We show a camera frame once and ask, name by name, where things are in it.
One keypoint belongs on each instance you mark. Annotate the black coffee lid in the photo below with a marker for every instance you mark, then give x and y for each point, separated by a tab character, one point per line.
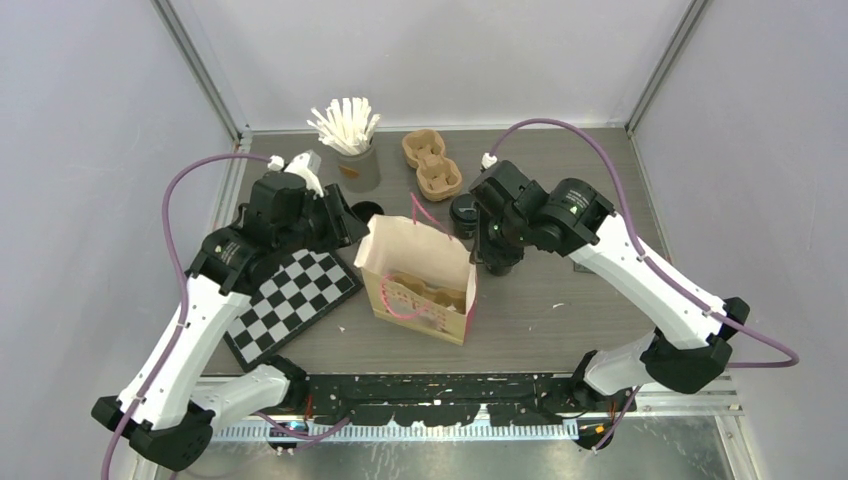
462	210

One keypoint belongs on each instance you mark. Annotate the white paper straws bundle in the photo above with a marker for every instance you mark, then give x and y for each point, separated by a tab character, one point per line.
346	125

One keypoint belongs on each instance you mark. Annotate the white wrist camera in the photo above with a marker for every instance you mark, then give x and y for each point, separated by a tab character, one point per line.
306	165
487	161

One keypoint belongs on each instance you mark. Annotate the stack of black cups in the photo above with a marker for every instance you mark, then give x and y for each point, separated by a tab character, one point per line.
365	210

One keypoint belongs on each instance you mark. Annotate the brown cardboard cup carrier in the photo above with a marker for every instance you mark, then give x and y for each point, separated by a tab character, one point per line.
438	177

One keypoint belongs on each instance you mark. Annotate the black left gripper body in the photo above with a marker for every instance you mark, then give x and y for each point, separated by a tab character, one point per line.
315	231

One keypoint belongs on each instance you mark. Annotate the single brown cup carrier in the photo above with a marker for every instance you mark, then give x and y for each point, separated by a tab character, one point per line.
451	299

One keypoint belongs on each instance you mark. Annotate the grey straw holder cup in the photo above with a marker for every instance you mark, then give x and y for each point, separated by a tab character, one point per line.
360	173

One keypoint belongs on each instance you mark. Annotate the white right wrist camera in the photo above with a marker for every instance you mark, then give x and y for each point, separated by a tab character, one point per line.
487	161

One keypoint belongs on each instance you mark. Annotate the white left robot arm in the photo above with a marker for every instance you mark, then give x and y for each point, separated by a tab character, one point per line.
160	413

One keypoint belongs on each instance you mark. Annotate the paper bag with pink handles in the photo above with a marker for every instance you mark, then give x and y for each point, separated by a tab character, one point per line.
418	275

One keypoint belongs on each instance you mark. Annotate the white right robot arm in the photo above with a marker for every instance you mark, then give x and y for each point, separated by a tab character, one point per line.
688	347

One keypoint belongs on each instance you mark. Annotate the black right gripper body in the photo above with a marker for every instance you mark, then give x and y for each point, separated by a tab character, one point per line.
498	235

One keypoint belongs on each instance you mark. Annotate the black white chessboard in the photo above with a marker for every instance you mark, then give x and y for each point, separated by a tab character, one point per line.
307	287

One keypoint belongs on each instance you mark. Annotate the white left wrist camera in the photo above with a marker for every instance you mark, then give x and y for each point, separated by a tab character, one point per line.
306	165

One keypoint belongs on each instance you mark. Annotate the single black coffee cup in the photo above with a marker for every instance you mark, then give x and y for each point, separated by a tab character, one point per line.
464	232

